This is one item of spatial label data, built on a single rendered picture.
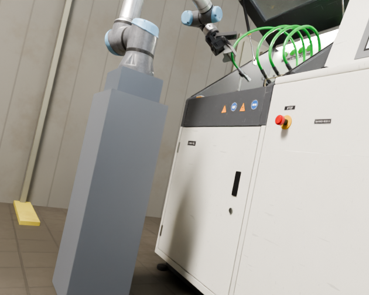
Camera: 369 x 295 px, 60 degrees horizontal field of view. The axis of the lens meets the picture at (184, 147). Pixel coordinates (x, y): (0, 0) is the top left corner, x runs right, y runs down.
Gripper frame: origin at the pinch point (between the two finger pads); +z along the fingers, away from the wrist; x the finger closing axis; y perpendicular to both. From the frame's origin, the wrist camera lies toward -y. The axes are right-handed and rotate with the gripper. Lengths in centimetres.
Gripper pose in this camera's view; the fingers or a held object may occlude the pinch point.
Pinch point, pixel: (235, 58)
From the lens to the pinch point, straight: 180.6
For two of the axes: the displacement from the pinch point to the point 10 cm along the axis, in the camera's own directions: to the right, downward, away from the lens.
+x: -0.7, -2.9, -9.5
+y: -8.6, 5.1, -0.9
